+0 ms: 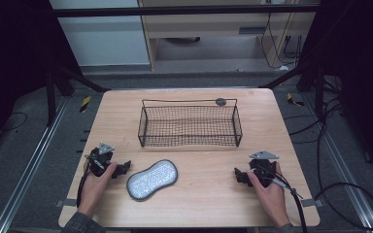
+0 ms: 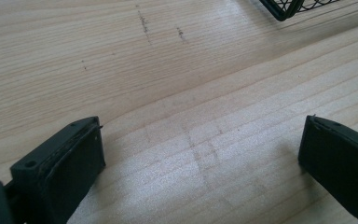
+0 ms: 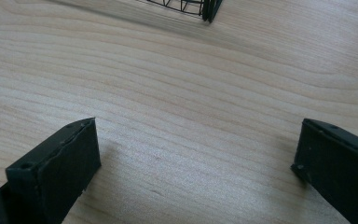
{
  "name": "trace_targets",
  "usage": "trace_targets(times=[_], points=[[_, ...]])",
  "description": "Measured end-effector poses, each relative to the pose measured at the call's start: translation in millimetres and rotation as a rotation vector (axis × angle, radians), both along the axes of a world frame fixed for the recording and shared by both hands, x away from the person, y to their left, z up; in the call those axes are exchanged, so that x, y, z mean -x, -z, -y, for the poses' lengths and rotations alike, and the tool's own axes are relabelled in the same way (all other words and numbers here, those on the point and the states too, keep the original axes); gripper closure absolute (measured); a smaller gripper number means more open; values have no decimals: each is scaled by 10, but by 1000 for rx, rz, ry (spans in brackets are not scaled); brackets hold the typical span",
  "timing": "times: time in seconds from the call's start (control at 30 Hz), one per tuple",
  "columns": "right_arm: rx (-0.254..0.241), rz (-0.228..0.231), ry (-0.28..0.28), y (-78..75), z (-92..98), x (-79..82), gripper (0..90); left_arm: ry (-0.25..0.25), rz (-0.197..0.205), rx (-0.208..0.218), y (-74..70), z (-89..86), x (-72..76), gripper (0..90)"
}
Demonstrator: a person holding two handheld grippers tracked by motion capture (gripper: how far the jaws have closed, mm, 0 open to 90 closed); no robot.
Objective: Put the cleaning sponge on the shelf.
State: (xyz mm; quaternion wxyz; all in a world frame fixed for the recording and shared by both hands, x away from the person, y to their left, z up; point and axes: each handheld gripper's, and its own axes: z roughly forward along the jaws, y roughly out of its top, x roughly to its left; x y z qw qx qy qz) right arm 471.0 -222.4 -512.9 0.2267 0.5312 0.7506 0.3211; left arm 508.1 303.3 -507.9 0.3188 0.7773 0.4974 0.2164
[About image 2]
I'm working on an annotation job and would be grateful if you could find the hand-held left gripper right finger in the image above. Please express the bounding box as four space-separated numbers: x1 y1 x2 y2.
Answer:
297 114 358 224

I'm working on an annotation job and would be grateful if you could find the black wire mesh basket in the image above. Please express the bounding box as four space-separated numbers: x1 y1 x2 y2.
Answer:
259 0 339 22

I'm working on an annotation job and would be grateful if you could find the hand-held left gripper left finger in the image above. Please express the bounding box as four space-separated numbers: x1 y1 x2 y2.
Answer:
9 116 107 224

